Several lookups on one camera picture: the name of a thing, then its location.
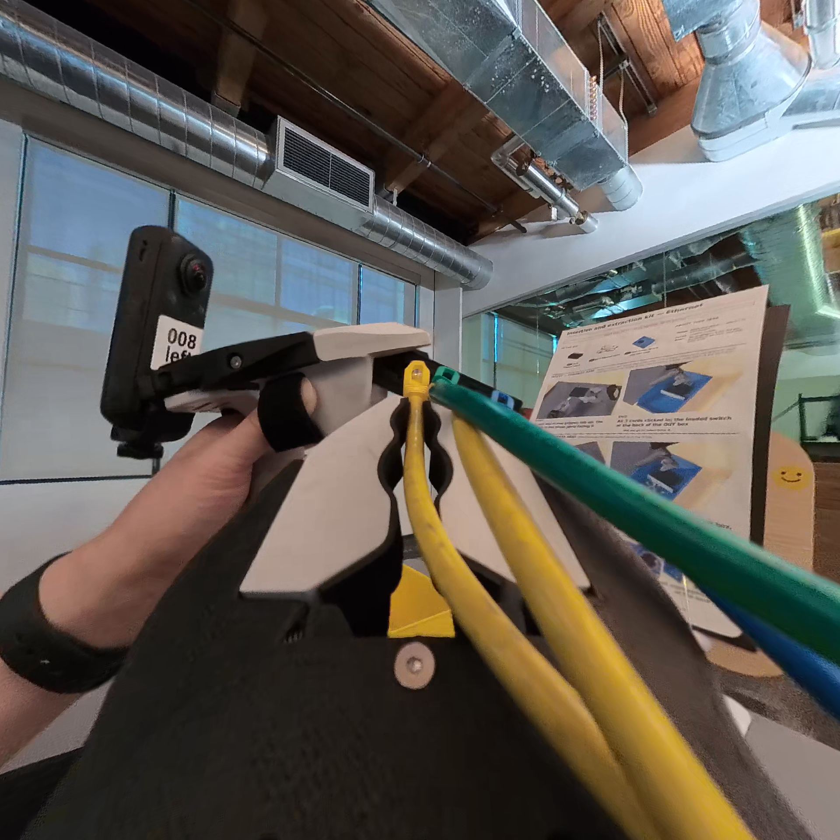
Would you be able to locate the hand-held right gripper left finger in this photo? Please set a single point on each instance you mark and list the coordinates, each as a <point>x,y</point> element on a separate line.
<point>328,518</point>

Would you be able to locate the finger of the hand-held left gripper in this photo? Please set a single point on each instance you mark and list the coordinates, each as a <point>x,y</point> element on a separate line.
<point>367,340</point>

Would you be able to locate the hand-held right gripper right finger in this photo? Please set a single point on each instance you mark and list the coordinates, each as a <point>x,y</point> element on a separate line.
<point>472,518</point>

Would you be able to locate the yellow plastic bin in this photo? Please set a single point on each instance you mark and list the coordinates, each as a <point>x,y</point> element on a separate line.
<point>417,610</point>

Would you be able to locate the person's left hand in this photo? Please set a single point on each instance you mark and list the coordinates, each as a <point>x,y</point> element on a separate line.
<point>184,499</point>

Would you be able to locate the window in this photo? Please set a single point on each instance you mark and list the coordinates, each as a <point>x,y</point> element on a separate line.
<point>79,295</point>

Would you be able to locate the metal pipe fitting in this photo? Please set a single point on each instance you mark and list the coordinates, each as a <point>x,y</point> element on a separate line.
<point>544,184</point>

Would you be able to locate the printed instruction sheet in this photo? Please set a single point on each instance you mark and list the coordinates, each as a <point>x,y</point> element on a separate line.
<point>689,367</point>

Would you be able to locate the black wrist band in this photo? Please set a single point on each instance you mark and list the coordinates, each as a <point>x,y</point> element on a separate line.
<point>46,636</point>

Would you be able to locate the yellow smiley sticker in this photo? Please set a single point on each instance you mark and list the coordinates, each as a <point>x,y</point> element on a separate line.
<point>789,476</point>

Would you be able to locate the white duct air vent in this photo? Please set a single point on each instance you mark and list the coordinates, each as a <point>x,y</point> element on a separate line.
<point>321,167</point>

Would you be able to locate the round metal duct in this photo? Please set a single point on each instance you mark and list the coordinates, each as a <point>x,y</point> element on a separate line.
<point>131,92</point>

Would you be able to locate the large rectangular metal duct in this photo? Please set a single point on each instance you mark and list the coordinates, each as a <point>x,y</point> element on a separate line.
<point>525,85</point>

